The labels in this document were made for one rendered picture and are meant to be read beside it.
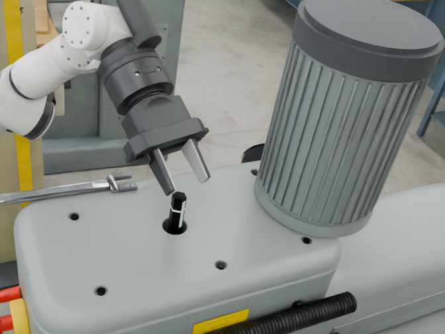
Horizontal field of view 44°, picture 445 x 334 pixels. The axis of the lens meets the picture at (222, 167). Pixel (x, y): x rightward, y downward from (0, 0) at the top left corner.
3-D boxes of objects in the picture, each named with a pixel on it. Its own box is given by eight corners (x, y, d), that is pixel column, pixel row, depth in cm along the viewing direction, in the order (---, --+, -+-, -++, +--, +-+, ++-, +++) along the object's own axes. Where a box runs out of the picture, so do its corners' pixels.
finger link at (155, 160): (169, 196, 75) (150, 156, 76) (178, 187, 73) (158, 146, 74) (159, 200, 74) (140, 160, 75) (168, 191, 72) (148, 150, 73)
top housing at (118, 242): (45, 408, 74) (40, 337, 64) (14, 267, 92) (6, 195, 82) (329, 316, 94) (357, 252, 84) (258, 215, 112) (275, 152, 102)
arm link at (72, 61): (114, 40, 75) (56, 75, 83) (158, 44, 83) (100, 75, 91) (102, -5, 76) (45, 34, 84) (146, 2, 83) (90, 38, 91)
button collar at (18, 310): (17, 350, 80) (14, 325, 76) (10, 318, 84) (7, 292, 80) (31, 346, 81) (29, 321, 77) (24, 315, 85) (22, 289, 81)
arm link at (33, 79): (99, 56, 91) (34, 95, 103) (48, 20, 85) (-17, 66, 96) (88, 109, 86) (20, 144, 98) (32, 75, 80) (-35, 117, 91)
